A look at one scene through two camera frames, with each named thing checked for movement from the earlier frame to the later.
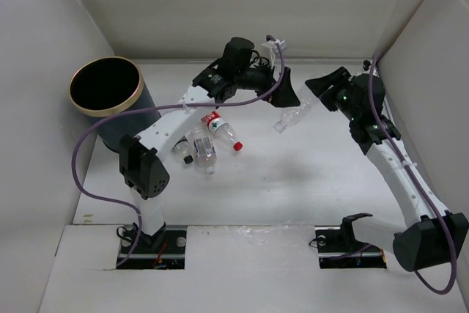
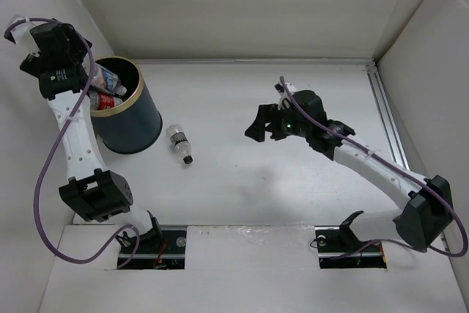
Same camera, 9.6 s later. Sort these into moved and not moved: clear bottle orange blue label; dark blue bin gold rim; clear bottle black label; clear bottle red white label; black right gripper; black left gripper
Moved: clear bottle orange blue label; black right gripper; clear bottle red white label; black left gripper
Not moved: clear bottle black label; dark blue bin gold rim
